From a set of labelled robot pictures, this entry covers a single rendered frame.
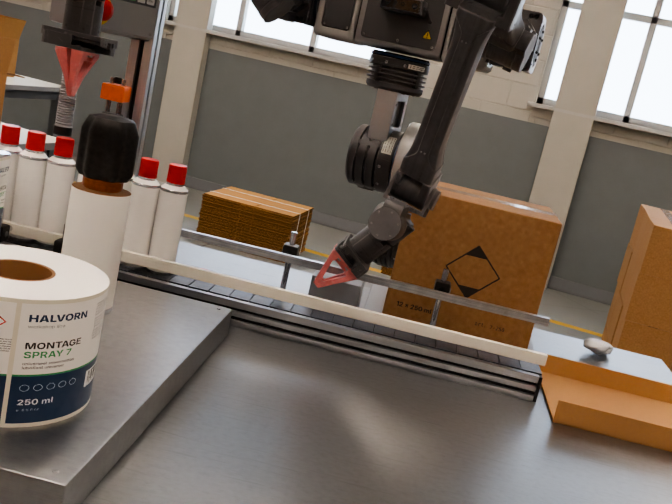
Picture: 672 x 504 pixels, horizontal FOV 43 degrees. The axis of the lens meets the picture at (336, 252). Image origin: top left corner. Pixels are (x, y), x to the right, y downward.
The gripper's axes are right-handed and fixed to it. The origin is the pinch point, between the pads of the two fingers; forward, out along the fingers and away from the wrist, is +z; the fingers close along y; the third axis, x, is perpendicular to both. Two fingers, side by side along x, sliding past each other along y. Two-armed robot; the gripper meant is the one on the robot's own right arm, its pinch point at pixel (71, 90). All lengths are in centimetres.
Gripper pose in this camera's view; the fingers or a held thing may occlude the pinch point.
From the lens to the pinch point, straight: 143.6
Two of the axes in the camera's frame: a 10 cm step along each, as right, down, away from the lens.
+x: 1.0, -1.7, 9.8
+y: 9.7, 2.3, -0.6
